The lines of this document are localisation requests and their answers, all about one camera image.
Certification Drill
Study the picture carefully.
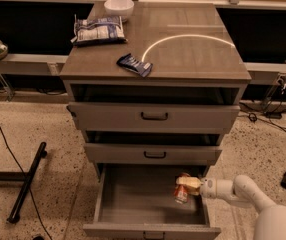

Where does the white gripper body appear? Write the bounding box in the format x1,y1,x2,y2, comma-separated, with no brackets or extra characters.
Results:
200,178,217,198

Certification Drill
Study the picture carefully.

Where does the red coke can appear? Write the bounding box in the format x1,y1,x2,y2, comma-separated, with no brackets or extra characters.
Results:
174,183,188,204

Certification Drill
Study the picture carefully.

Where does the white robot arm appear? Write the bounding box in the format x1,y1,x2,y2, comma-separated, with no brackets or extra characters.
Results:
176,175,286,240

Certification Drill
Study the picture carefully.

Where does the bottom grey drawer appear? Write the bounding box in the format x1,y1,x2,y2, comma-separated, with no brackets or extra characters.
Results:
83,164,221,240

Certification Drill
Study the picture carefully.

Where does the grey drawer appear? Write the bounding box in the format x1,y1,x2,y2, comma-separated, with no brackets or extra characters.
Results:
83,164,221,240
84,143,222,165
68,102,239,134

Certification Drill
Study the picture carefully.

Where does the middle grey drawer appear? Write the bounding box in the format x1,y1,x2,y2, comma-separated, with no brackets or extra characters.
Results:
84,143,222,165

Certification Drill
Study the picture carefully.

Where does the grey drawer cabinet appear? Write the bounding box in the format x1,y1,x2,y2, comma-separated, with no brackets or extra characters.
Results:
59,1,252,182

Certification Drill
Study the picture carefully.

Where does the top grey drawer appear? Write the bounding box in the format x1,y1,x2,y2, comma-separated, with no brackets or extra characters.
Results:
68,102,239,134

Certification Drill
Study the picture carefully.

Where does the small dark blue snack packet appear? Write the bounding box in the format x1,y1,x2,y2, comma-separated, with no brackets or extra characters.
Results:
116,53,153,77

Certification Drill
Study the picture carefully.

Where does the black table leg stand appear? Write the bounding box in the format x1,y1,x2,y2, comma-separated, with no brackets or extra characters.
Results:
0,142,47,224

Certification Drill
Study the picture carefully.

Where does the blue white chip bag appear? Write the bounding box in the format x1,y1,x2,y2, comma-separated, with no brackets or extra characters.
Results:
71,16,127,46

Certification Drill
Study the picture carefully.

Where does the white bowl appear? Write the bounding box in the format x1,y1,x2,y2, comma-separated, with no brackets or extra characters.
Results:
104,0,134,22

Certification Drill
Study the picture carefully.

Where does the black cable on left floor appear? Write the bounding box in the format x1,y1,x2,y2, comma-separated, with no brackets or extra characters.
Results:
0,101,53,240

